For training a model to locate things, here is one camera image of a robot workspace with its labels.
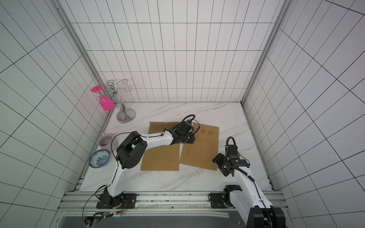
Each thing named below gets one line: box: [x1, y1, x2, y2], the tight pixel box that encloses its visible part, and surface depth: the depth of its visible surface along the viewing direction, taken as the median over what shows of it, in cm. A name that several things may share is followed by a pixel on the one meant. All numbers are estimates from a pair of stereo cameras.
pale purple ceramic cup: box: [97, 132, 113, 152], surface depth 92 cm
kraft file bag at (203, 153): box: [179, 122, 220, 171], surface depth 92 cm
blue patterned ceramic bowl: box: [88, 149, 110, 169], surface depth 89 cm
